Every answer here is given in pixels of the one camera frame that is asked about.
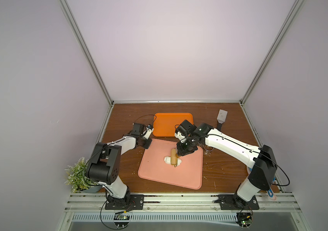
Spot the wooden rolling pin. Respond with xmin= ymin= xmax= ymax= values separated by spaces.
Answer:
xmin=170 ymin=148 xmax=178 ymax=167

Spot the white dough lump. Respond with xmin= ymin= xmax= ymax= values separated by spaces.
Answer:
xmin=164 ymin=156 xmax=182 ymax=167

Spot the pink silicone mat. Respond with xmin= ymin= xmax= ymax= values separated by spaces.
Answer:
xmin=138 ymin=139 xmax=203 ymax=190

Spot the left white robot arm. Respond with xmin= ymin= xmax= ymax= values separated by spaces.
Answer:
xmin=84 ymin=123 xmax=154 ymax=207

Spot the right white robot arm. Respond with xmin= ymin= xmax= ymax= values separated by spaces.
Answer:
xmin=175 ymin=120 xmax=277 ymax=207

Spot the orange plastic tray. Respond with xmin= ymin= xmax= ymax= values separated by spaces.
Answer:
xmin=153 ymin=113 xmax=194 ymax=137

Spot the small green potted plant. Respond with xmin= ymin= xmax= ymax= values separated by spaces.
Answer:
xmin=65 ymin=157 xmax=98 ymax=193

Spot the blue dustpan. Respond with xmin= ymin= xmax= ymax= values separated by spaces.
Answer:
xmin=246 ymin=167 xmax=277 ymax=201

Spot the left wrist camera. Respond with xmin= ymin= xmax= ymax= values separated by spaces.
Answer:
xmin=142 ymin=124 xmax=154 ymax=140

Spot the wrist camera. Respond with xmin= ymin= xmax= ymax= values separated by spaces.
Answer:
xmin=142 ymin=124 xmax=154 ymax=140
xmin=175 ymin=127 xmax=186 ymax=142

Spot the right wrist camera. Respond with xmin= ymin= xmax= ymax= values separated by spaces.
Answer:
xmin=175 ymin=127 xmax=186 ymax=142

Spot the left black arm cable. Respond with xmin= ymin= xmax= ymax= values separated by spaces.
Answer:
xmin=132 ymin=114 xmax=157 ymax=128

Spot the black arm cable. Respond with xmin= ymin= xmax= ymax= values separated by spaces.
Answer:
xmin=132 ymin=114 xmax=157 ymax=128
xmin=273 ymin=161 xmax=291 ymax=187

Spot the black handled metal spatula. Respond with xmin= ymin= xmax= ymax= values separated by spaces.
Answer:
xmin=217 ymin=109 xmax=228 ymax=131

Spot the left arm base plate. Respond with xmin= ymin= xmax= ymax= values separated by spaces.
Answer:
xmin=104 ymin=194 xmax=144 ymax=211

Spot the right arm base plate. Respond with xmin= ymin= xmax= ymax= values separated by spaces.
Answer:
xmin=214 ymin=194 xmax=260 ymax=210

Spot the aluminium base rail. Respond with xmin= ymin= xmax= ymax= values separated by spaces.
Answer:
xmin=64 ymin=193 xmax=301 ymax=226

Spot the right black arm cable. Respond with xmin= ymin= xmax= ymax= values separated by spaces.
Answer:
xmin=273 ymin=161 xmax=291 ymax=187

